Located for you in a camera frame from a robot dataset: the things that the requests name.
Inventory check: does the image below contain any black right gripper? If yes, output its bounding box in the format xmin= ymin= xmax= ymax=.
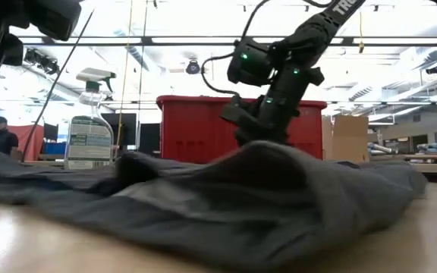
xmin=220 ymin=94 xmax=299 ymax=147

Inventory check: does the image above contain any dark grey garment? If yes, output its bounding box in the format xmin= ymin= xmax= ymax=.
xmin=0 ymin=140 xmax=428 ymax=272

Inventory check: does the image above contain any red plastic bin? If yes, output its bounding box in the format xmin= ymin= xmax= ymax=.
xmin=156 ymin=95 xmax=328 ymax=165

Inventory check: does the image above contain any blue storage bin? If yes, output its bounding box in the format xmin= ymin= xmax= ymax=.
xmin=43 ymin=142 xmax=67 ymax=155

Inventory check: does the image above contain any cardboard box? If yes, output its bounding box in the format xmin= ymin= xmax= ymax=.
xmin=321 ymin=115 xmax=369 ymax=163

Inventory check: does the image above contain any black computer monitor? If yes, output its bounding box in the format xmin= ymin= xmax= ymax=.
xmin=138 ymin=123 xmax=162 ymax=155
xmin=100 ymin=112 xmax=138 ymax=149

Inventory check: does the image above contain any black overhead crossbar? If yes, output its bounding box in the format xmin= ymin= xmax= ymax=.
xmin=13 ymin=36 xmax=437 ymax=48

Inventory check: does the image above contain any clear spray bottle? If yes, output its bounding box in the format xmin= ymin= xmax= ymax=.
xmin=63 ymin=67 xmax=117 ymax=171

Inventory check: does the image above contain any black ceiling spotlight cluster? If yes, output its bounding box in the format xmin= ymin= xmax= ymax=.
xmin=23 ymin=48 xmax=61 ymax=76

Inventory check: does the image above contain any red fabric partition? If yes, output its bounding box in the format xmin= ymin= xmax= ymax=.
xmin=8 ymin=124 xmax=45 ymax=162

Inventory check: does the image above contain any person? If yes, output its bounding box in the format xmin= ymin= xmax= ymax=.
xmin=0 ymin=116 xmax=20 ymax=157

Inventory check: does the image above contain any black overhead camera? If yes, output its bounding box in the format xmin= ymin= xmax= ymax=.
xmin=185 ymin=58 xmax=201 ymax=76

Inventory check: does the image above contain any yellow hanging cable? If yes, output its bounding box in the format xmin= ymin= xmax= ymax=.
xmin=115 ymin=0 xmax=134 ymax=152

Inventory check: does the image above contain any long black hanging cable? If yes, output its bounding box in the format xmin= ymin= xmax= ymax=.
xmin=20 ymin=9 xmax=95 ymax=162

